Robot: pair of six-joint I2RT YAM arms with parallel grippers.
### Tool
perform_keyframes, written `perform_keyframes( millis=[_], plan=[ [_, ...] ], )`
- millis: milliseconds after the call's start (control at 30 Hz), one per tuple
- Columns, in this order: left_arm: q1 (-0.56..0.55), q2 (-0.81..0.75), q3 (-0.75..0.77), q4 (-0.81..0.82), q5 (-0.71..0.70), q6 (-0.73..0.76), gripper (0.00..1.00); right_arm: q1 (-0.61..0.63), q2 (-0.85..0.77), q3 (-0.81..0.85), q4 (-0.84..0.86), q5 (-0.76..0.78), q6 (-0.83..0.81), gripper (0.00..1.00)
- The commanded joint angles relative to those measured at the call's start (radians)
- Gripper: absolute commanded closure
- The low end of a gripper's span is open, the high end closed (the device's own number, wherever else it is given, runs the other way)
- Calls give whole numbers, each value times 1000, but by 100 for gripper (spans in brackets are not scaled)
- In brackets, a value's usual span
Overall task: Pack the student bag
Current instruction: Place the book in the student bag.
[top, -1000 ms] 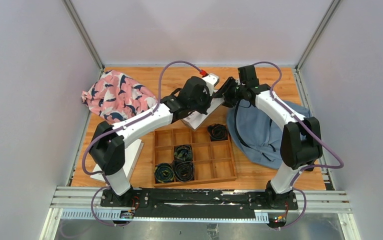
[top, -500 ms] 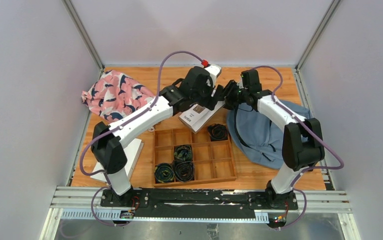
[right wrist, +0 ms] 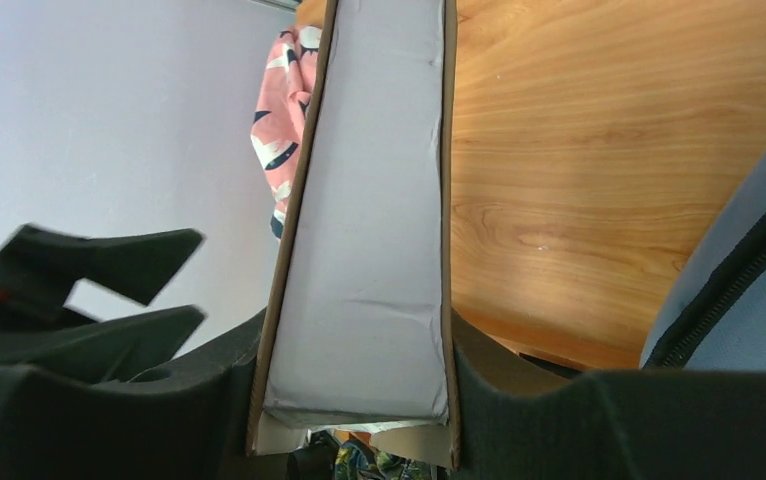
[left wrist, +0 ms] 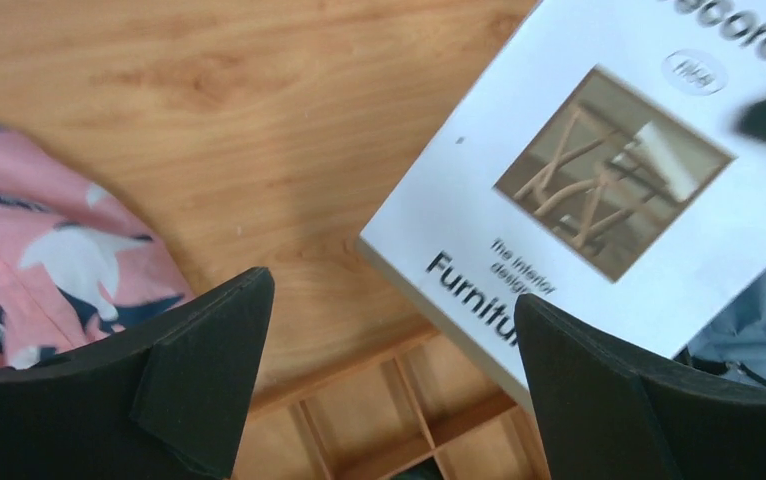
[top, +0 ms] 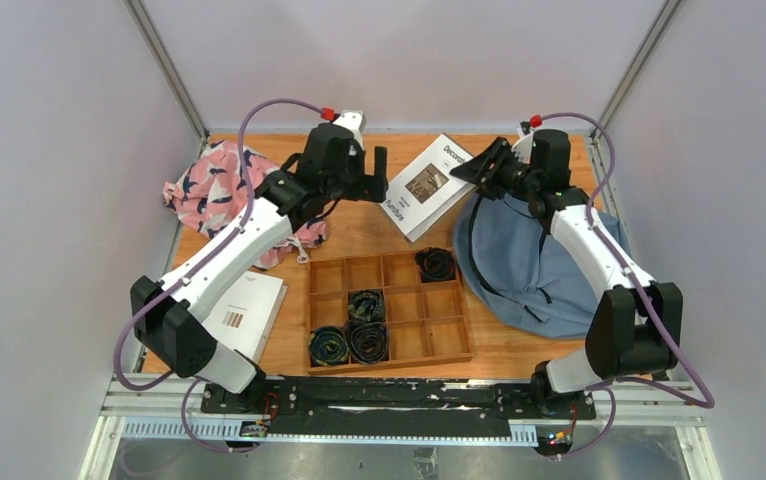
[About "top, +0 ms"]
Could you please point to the aluminium rail frame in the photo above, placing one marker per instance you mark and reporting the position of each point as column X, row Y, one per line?
column 170, row 409

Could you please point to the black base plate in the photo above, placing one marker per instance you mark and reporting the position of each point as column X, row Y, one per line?
column 396, row 408

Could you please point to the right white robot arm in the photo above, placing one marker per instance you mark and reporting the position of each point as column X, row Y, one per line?
column 635, row 330

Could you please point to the white paper booklet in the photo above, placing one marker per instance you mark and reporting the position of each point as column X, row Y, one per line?
column 244, row 316

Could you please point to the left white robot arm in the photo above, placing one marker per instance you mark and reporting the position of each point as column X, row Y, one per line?
column 168, row 314

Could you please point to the blue grey backpack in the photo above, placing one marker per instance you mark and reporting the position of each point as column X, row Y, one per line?
column 526, row 279

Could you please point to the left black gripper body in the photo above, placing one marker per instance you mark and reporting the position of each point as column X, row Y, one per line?
column 359, row 187

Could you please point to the rolled green belt middle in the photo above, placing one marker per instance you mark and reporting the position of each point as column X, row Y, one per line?
column 366, row 306

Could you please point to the wooden compartment tray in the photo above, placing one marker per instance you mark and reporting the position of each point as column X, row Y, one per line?
column 427, row 322

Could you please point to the pink patterned cloth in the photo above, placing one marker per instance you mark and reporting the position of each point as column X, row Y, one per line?
column 212, row 192

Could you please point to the rolled green belt bottom-left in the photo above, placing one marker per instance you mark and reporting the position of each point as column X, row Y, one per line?
column 328, row 347

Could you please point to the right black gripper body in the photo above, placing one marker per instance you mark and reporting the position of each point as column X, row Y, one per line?
column 522, row 180

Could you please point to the white furniture book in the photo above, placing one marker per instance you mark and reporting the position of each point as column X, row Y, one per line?
column 425, row 189

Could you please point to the rolled black belt top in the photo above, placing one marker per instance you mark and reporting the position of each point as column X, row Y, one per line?
column 435, row 265

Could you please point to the rolled dark belt bottom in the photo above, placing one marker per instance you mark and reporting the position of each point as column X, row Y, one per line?
column 368, row 342

